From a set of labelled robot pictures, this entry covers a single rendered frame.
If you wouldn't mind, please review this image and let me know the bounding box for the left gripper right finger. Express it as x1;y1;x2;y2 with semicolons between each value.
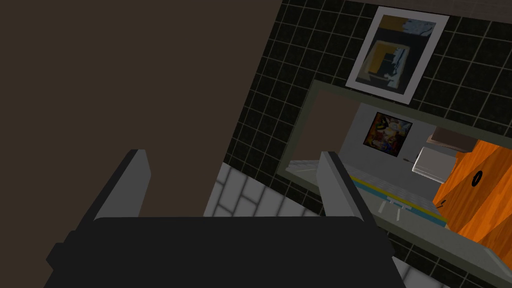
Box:
315;150;366;223

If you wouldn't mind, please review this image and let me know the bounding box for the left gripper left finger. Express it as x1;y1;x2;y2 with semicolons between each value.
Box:
81;149;153;225

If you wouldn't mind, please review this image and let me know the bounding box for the grey framed wall mirror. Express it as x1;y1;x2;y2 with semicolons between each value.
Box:
275;79;512;287

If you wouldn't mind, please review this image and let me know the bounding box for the white framed abstract picture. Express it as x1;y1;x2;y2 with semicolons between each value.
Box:
344;5;451;106

